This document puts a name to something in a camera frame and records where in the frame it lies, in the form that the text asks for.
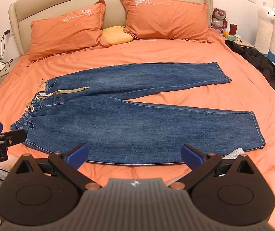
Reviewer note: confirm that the right orange pillow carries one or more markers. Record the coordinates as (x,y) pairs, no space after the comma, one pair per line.
(166,19)

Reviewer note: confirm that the orange fruit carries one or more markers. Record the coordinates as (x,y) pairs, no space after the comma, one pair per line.
(225,33)

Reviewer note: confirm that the right bedside table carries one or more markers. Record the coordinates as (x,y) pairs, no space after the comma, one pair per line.
(242,42)

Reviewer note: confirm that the dark red cup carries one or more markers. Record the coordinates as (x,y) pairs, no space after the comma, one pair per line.
(233,29)

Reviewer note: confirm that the black jacket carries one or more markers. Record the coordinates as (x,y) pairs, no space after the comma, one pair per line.
(256,59)

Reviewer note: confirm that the grey cloth near bed edge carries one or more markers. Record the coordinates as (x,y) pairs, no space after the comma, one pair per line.
(234,154)

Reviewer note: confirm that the left orange pillow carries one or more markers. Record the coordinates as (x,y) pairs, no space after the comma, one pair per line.
(76,30)

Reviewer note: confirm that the small yellow cushion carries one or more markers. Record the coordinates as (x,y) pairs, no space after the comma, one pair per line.
(116,35)

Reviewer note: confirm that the green box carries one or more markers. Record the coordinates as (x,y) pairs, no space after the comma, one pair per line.
(231,37)

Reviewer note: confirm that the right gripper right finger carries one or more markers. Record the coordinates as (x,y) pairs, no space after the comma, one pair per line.
(200,164)

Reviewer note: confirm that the bedside table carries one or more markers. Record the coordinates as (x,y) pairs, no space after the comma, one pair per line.
(7,69)
(242,42)

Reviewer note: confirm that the left bedside table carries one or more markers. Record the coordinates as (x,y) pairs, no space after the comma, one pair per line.
(7,69)

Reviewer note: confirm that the blue denim jeans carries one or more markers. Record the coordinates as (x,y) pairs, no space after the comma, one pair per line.
(99,107)

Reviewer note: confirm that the pink bear plush toy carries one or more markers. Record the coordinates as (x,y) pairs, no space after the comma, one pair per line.
(219,22)

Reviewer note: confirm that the orange pillow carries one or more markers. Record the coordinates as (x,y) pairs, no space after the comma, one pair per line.
(76,30)
(166,19)

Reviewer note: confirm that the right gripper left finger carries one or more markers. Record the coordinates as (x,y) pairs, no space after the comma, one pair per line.
(67,164)

